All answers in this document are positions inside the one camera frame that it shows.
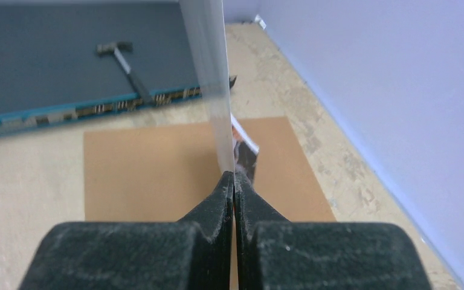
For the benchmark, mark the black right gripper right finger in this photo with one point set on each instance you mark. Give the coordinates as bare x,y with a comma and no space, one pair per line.
275,253

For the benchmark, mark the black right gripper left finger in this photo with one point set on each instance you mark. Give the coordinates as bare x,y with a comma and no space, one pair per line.
191,253

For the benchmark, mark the colour photo print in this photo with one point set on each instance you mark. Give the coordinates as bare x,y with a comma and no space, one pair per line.
204,23

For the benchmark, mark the brown backing board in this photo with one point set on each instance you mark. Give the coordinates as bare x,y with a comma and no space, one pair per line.
159,174

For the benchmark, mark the black pen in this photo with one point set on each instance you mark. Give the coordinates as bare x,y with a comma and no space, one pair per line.
115,49

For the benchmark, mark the black foam pad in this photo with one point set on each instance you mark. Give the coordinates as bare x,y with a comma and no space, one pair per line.
50,73

